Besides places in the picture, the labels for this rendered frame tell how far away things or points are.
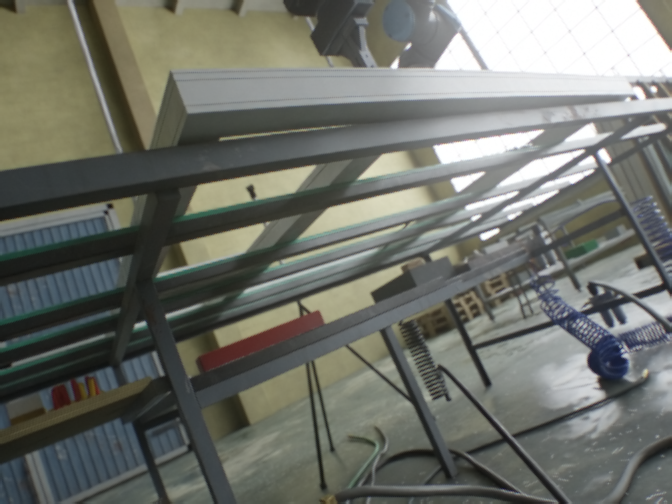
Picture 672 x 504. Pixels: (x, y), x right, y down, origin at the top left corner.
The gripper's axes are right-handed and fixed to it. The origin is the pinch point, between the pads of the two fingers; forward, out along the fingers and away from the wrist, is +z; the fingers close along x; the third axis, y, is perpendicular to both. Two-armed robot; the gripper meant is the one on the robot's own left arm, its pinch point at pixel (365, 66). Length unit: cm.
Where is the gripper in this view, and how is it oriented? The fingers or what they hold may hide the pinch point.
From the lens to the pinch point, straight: 86.3
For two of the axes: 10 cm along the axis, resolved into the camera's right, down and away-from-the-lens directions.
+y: 7.9, -2.4, 5.6
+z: 4.0, 9.0, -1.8
